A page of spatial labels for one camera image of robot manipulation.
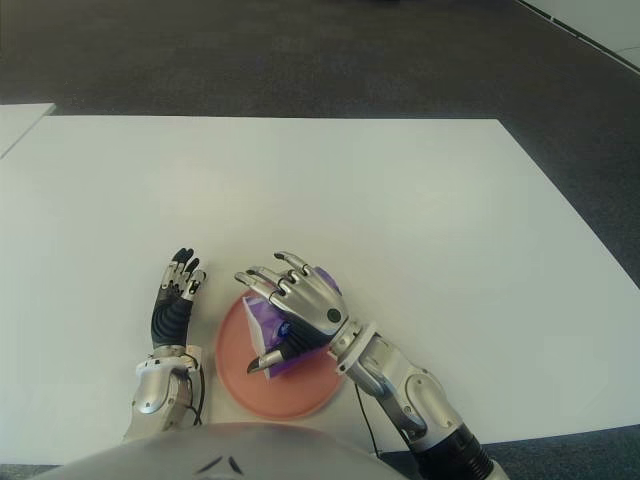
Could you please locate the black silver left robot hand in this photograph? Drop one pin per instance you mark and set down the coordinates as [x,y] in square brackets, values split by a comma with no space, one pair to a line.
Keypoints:
[167,325]

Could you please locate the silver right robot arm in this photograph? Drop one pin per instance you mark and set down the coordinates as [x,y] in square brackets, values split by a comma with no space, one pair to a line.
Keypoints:
[420,395]

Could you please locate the white side table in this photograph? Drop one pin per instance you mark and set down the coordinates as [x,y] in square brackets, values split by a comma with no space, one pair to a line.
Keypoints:
[20,122]

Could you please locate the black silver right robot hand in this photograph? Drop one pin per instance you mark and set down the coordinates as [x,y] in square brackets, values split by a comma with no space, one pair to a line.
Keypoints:
[310,300]

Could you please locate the pink round plate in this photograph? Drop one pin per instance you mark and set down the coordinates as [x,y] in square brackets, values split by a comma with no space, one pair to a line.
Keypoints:
[280,395]

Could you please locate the purple tissue paper pack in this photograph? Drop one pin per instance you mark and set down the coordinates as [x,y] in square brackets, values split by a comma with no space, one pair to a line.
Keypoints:
[262,320]

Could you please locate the silver robot torso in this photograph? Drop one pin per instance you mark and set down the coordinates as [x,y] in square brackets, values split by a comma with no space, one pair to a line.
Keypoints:
[225,450]

